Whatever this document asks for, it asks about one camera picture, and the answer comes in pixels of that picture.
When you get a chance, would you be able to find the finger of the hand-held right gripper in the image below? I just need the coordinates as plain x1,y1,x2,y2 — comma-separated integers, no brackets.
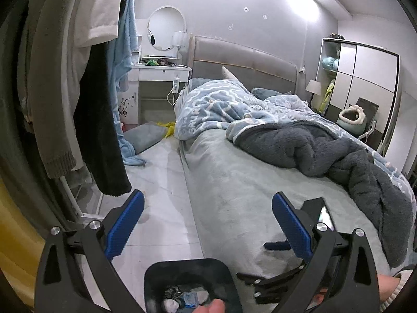
263,240,292,251
236,265,310,304

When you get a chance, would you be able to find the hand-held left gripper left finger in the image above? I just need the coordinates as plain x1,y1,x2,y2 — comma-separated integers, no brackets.
34,189,145,313

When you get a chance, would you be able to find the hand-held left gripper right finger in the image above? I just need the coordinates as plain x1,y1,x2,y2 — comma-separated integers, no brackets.
272,192,380,313

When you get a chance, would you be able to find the black plastic trash bin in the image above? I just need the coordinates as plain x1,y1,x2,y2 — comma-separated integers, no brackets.
143,258,243,313

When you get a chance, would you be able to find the blue white tissue packet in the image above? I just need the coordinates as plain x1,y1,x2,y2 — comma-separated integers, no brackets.
182,292,210,308

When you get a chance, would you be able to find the person's right forearm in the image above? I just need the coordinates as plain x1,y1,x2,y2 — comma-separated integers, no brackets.
378,262,413,312

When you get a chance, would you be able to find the person's left hand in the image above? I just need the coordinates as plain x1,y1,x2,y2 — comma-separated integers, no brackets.
197,300,226,313

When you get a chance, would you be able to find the dark grey fleece blanket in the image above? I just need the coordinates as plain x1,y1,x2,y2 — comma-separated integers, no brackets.
234,121,414,268

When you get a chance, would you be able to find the grey plush bed sheet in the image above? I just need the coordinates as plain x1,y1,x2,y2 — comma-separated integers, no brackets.
177,127,408,276

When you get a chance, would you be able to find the grey floor cushion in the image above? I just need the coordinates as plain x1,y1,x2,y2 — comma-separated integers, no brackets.
124,122,168,154

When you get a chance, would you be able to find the pale green plush pet bed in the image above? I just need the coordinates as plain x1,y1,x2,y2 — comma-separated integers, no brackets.
336,104,367,135

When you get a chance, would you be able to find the yellow rag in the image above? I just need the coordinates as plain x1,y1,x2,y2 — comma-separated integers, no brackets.
158,121,177,138

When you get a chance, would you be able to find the black hanging garment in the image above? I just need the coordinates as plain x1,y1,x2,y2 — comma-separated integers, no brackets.
73,36,132,198

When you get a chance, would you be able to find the yellow green cloth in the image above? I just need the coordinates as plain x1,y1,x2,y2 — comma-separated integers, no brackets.
319,79,336,112

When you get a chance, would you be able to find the grey blue pillow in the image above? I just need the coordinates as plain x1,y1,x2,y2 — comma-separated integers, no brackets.
250,87,293,101

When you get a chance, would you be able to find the blue patterned blanket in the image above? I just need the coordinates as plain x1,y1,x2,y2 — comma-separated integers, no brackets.
175,77,417,209

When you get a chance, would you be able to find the light blue plush toy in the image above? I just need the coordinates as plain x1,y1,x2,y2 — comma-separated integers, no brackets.
321,56,341,73

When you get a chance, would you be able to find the white wardrobe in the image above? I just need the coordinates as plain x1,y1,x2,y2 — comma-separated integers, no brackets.
314,36,401,157

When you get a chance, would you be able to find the white vanity table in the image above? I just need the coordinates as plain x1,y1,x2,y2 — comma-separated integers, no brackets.
128,47,193,126

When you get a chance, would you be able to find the white pillow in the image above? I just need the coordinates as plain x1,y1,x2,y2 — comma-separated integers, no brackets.
222,66,241,81

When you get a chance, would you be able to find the padded bed headboard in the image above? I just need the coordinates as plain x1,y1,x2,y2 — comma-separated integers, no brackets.
187,34,298,95

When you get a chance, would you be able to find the pile of small toiletries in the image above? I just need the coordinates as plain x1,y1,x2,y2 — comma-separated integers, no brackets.
144,58,182,67

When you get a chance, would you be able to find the white table lamp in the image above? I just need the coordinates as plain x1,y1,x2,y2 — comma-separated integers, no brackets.
172,31,188,58

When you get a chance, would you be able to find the light blue hanging robe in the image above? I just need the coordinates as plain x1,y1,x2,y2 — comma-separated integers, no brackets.
107,0,147,167

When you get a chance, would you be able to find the round mirror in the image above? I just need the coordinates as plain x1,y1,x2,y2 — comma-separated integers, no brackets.
147,6,187,52

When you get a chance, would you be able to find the white hanging shirt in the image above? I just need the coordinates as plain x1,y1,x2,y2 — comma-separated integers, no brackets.
73,0,126,48

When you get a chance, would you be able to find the white clothes rack frame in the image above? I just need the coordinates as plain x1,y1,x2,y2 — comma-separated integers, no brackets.
60,175,105,223

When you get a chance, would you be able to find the dark chair white frame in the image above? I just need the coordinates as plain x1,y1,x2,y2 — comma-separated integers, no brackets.
354,97,381,145

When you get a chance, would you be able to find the white charger cable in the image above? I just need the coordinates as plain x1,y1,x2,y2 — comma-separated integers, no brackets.
167,76,190,107

